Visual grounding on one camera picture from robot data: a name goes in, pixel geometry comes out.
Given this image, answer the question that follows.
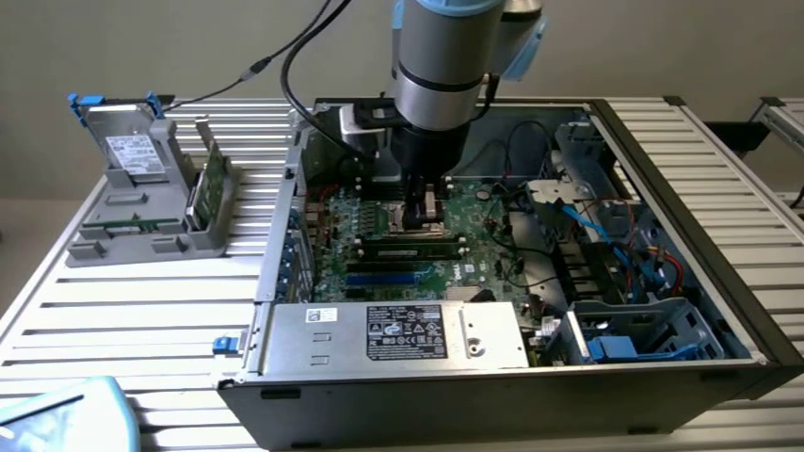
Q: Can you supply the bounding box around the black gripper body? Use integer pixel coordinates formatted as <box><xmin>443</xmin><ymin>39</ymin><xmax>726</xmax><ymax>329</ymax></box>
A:
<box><xmin>394</xmin><ymin>122</ymin><xmax>470</xmax><ymax>190</ymax></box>

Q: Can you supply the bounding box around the black RAM slot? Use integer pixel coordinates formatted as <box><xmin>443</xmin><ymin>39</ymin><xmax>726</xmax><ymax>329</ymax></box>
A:
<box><xmin>358</xmin><ymin>234</ymin><xmax>464</xmax><ymax>247</ymax></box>

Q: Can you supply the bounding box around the green RAM stick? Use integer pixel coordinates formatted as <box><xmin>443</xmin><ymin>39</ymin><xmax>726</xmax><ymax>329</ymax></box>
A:
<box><xmin>359</xmin><ymin>245</ymin><xmax>462</xmax><ymax>261</ymax></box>
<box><xmin>79</xmin><ymin>220</ymin><xmax>160</xmax><ymax>235</ymax></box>

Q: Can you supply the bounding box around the metal socket cover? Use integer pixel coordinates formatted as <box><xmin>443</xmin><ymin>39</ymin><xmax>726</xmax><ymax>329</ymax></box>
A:
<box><xmin>426</xmin><ymin>184</ymin><xmax>450</xmax><ymax>223</ymax></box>

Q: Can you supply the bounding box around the CPU socket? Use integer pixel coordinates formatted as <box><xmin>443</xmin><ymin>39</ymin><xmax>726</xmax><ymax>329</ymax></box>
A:
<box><xmin>374</xmin><ymin>201</ymin><xmax>455</xmax><ymax>236</ymax></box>

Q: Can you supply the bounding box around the green motherboard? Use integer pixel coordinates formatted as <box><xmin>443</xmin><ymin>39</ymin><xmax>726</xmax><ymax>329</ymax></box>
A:
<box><xmin>303</xmin><ymin>179</ymin><xmax>536</xmax><ymax>313</ymax></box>

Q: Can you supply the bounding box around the black expansion slot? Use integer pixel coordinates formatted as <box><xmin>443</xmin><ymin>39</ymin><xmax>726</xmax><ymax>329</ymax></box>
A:
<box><xmin>346</xmin><ymin>262</ymin><xmax>422</xmax><ymax>275</ymax></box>

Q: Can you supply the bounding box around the blue expansion slot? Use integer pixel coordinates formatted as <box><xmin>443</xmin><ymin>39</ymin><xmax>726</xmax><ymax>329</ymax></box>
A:
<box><xmin>346</xmin><ymin>274</ymin><xmax>418</xmax><ymax>286</ymax></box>

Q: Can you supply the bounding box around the grey metal drive cage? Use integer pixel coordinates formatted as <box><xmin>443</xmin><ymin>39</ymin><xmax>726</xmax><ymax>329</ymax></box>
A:
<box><xmin>526</xmin><ymin>121</ymin><xmax>643</xmax><ymax>239</ymax></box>

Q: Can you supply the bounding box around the silver power supply unit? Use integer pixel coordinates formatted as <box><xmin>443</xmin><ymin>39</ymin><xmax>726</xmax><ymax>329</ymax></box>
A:
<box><xmin>259</xmin><ymin>300</ymin><xmax>531</xmax><ymax>374</ymax></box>

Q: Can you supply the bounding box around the green graphics card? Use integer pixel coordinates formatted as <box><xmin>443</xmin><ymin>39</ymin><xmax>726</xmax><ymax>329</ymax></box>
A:
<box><xmin>184</xmin><ymin>115</ymin><xmax>232</xmax><ymax>233</ymax></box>

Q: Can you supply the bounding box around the blue case latch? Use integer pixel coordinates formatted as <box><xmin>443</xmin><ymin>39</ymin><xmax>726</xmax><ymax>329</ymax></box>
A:
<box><xmin>211</xmin><ymin>332</ymin><xmax>244</xmax><ymax>355</ymax></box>

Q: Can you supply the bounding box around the blue disk caddy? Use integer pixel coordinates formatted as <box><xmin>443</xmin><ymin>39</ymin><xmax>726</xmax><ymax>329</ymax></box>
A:
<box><xmin>588</xmin><ymin>332</ymin><xmax>707</xmax><ymax>363</ymax></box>

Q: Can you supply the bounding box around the black open PC case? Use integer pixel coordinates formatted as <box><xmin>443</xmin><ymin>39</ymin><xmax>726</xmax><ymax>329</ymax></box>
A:
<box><xmin>215</xmin><ymin>96</ymin><xmax>804</xmax><ymax>452</ymax></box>

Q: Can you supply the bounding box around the grey disk bay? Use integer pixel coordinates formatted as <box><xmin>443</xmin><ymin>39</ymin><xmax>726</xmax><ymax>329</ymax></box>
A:
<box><xmin>544</xmin><ymin>296</ymin><xmax>734</xmax><ymax>367</ymax></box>

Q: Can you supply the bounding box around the hard disk with blue caddy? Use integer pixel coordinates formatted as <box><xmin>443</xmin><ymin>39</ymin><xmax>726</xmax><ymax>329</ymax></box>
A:
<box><xmin>67</xmin><ymin>91</ymin><xmax>171</xmax><ymax>186</ymax></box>

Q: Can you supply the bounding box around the grey parts rack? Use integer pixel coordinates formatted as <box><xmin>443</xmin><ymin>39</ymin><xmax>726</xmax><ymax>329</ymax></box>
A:
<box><xmin>64</xmin><ymin>104</ymin><xmax>246</xmax><ymax>269</ymax></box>

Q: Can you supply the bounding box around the metal slat side table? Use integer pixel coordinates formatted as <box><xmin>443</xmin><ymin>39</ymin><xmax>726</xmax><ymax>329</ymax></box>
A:
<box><xmin>751</xmin><ymin>95</ymin><xmax>804</xmax><ymax>211</ymax></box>

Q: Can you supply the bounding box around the light blue plastic object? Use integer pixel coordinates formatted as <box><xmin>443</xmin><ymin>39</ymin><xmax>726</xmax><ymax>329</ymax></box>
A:
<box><xmin>0</xmin><ymin>375</ymin><xmax>139</xmax><ymax>452</ymax></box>

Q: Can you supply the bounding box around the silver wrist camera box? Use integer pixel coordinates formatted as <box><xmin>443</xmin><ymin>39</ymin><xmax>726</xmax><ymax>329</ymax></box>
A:
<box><xmin>338</xmin><ymin>104</ymin><xmax>407</xmax><ymax>142</ymax></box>

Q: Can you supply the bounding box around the black looped wire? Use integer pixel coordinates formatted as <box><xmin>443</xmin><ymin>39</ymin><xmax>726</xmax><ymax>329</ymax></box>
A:
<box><xmin>503</xmin><ymin>121</ymin><xmax>556</xmax><ymax>183</ymax></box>

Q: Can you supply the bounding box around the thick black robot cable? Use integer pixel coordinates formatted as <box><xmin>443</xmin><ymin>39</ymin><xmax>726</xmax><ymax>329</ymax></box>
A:
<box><xmin>278</xmin><ymin>0</ymin><xmax>372</xmax><ymax>159</ymax></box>

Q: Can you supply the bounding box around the blue SATA wire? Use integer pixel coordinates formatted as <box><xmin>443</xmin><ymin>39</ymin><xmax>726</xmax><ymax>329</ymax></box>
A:
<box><xmin>547</xmin><ymin>196</ymin><xmax>638</xmax><ymax>302</ymax></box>

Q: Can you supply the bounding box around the red wire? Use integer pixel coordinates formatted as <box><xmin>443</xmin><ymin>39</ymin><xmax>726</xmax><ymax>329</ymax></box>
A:
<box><xmin>650</xmin><ymin>244</ymin><xmax>687</xmax><ymax>284</ymax></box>

